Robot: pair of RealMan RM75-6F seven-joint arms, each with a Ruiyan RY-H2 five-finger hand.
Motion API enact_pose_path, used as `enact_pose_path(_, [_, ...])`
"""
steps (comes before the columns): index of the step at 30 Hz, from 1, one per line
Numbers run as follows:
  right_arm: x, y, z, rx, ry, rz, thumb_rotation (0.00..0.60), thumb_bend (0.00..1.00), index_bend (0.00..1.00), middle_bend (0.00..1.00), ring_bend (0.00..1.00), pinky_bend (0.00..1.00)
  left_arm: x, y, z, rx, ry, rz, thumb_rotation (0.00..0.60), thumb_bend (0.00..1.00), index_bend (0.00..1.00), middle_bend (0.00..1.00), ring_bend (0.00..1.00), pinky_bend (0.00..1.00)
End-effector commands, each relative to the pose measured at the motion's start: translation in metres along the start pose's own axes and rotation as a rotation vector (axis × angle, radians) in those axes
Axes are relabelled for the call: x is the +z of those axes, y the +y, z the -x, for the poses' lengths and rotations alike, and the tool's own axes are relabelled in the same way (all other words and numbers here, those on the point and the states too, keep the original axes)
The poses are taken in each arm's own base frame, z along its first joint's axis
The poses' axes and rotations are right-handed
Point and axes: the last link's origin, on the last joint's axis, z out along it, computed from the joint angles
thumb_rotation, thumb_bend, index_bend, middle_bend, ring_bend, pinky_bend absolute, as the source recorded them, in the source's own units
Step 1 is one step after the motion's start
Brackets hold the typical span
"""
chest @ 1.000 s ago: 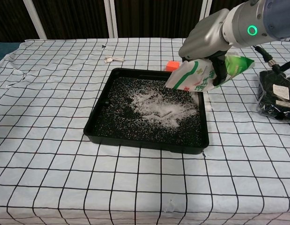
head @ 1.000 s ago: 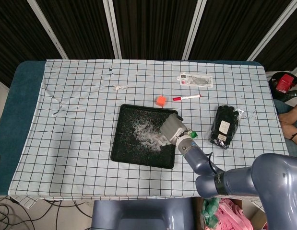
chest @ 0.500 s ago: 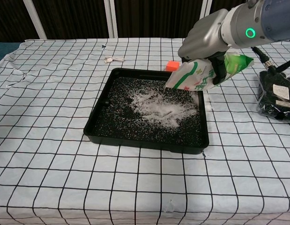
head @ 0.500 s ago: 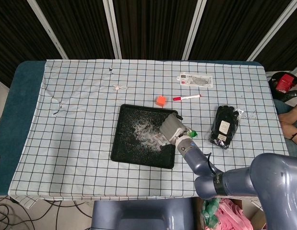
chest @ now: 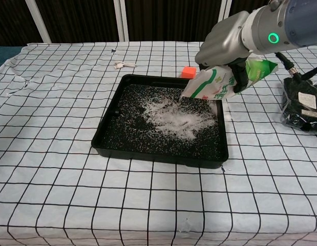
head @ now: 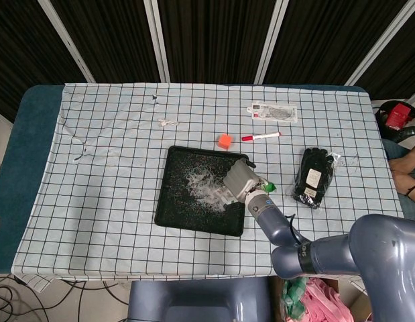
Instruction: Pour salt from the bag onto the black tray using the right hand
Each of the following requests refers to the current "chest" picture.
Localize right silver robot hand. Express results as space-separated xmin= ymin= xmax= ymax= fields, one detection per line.
xmin=195 ymin=10 xmax=253 ymax=98

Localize green and white plastic bag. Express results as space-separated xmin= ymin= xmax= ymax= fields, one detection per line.
xmin=179 ymin=56 xmax=279 ymax=101

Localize white salt pile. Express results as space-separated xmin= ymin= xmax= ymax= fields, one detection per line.
xmin=141 ymin=98 xmax=219 ymax=140

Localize orange cube block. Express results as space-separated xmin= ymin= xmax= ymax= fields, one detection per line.
xmin=182 ymin=66 xmax=197 ymax=79

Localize packaged black gloves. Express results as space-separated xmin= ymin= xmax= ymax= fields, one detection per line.
xmin=280 ymin=76 xmax=317 ymax=135

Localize black square plastic tray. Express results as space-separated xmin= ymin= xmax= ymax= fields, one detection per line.
xmin=91 ymin=74 xmax=230 ymax=170

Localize white black checkered tablecloth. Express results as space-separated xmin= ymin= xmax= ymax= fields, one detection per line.
xmin=0 ymin=41 xmax=317 ymax=246

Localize white partition frame post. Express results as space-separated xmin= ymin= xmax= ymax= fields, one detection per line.
xmin=216 ymin=0 xmax=233 ymax=26
xmin=119 ymin=0 xmax=130 ymax=42
xmin=24 ymin=0 xmax=52 ymax=43

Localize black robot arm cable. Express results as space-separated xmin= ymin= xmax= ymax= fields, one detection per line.
xmin=274 ymin=52 xmax=317 ymax=80

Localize white USB cable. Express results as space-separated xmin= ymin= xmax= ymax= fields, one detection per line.
xmin=113 ymin=61 xmax=137 ymax=69

